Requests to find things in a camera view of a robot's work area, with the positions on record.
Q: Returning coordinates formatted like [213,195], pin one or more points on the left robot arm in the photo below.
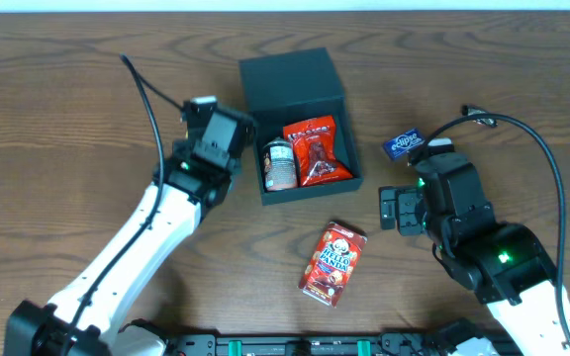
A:
[86,316]

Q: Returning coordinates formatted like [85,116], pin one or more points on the small black wrapped candy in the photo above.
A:
[472,110]

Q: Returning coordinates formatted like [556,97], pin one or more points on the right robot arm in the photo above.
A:
[503,264]

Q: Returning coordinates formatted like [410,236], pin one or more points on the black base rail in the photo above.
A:
[459,337]

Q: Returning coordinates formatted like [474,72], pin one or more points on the red candy bag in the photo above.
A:
[313,143]

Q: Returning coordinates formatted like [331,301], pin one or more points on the Hello Panda biscuit box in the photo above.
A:
[332,263]

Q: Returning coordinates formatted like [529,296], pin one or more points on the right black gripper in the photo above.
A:
[403,211]

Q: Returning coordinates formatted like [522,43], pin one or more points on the blue Eclipse mints box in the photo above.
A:
[403,143]

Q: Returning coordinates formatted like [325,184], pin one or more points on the dark green open box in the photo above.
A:
[283,89]

